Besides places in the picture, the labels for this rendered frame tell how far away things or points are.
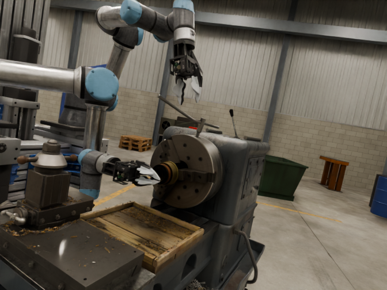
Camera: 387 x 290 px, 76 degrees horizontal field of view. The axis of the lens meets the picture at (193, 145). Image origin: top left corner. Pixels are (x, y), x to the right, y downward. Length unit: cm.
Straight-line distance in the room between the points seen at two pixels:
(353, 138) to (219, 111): 555
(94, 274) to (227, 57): 1123
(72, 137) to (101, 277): 98
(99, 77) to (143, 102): 1103
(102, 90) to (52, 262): 58
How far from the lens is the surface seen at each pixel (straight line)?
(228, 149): 111
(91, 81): 95
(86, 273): 56
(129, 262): 60
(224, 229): 117
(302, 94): 1149
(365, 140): 1211
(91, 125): 112
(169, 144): 103
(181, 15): 96
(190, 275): 109
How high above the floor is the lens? 128
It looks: 5 degrees down
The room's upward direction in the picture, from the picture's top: 11 degrees clockwise
